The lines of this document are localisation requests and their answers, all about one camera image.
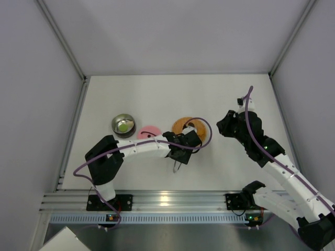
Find green round food piece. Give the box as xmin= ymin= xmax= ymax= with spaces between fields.
xmin=118 ymin=123 xmax=128 ymax=133

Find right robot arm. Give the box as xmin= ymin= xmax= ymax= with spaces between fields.
xmin=216 ymin=110 xmax=334 ymax=250

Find white box corner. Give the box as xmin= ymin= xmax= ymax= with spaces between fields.
xmin=40 ymin=227 xmax=90 ymax=251

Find orange woven plate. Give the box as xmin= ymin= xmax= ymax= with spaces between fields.
xmin=172 ymin=117 xmax=213 ymax=150

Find pink round lid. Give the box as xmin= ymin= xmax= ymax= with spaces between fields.
xmin=137 ymin=125 xmax=162 ymax=140

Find steel bowl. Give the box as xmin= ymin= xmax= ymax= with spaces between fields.
xmin=111 ymin=113 xmax=136 ymax=138

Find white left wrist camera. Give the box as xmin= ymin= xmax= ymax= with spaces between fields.
xmin=182 ymin=125 xmax=197 ymax=135

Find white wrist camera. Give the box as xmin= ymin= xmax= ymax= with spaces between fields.
xmin=182 ymin=125 xmax=197 ymax=135
xmin=237 ymin=96 xmax=255 ymax=114

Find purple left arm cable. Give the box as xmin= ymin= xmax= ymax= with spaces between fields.
xmin=73 ymin=116 xmax=213 ymax=231

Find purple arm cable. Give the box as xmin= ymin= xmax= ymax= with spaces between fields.
xmin=73 ymin=116 xmax=213 ymax=231
xmin=240 ymin=85 xmax=335 ymax=212

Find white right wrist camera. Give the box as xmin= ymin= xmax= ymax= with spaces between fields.
xmin=237 ymin=96 xmax=255 ymax=114

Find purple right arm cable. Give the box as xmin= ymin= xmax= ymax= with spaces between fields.
xmin=240 ymin=85 xmax=335 ymax=212

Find aluminium rail base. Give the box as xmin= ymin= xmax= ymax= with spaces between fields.
xmin=39 ymin=190 xmax=233 ymax=213

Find slotted cable duct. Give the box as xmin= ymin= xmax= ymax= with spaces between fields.
xmin=49 ymin=212 xmax=265 ymax=224

